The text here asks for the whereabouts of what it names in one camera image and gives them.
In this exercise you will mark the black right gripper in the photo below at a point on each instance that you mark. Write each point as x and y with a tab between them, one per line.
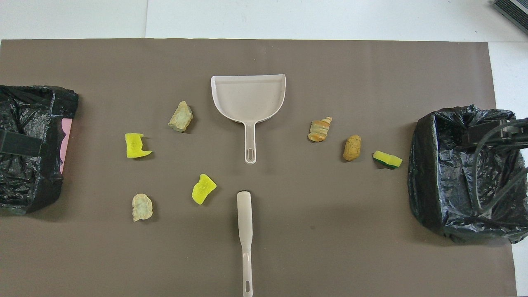
522	123

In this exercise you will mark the yellow sponge green backing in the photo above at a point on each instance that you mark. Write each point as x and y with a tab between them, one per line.
387	159
202	189

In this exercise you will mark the notched yellow sponge piece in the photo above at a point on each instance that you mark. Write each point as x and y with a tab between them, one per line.
134	146

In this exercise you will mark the brown toy croquette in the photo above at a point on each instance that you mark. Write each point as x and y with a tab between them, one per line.
352	148

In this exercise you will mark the toy croissant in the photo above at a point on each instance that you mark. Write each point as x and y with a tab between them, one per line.
319	130
142	207

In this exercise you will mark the beige plastic dustpan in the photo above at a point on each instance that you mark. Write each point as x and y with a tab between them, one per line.
247	99

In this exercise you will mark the black bag lined pink bin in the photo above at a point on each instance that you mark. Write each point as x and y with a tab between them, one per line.
24	111

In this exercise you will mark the dark grey ribbed device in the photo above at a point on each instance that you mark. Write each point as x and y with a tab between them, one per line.
515	10

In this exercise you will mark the brown table mat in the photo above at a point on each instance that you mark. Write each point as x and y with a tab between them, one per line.
288	62

